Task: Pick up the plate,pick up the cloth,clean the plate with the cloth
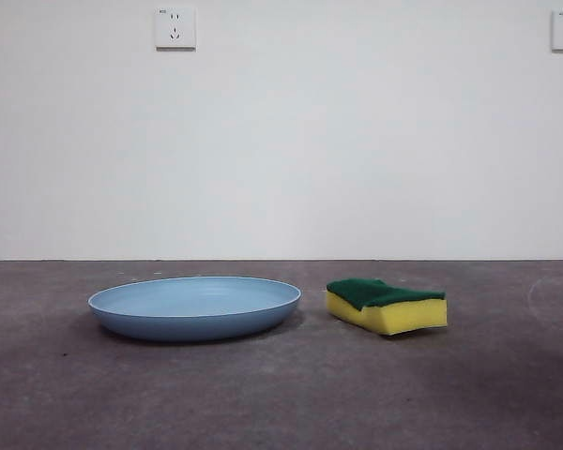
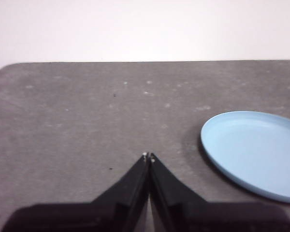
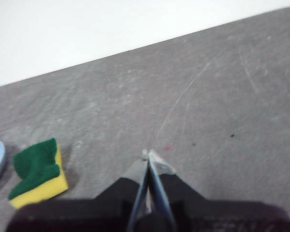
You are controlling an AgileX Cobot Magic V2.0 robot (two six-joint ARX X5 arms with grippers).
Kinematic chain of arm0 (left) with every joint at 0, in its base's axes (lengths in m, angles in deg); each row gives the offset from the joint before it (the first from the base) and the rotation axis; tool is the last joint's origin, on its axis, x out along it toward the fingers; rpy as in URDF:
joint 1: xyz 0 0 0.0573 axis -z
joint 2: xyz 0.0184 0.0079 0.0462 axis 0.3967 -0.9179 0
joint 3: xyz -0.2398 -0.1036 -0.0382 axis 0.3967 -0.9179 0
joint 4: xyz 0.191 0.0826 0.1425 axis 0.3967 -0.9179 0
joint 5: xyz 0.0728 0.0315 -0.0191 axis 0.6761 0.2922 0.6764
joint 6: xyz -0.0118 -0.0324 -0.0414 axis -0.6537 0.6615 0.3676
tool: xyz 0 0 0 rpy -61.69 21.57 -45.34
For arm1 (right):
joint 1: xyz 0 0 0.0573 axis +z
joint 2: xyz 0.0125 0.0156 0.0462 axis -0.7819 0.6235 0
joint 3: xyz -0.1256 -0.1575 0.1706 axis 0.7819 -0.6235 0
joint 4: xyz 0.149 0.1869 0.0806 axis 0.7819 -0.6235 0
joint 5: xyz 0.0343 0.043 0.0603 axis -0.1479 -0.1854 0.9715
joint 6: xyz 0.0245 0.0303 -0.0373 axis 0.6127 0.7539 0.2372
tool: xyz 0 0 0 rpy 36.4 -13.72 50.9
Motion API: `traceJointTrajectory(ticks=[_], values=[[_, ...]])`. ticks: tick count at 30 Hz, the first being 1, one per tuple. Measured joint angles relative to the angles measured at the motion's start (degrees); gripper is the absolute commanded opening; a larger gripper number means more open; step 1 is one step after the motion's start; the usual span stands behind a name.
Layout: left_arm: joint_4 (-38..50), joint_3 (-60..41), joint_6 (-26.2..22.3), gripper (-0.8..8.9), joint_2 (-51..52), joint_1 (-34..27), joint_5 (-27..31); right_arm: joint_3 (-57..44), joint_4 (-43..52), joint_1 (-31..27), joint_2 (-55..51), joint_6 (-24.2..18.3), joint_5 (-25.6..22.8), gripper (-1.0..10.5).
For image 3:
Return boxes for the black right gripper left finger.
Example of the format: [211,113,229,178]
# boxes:
[4,149,149,232]

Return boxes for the yellow sponge with green pad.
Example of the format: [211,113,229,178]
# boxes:
[8,138,69,209]

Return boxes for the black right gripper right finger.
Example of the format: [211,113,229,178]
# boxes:
[147,148,290,232]

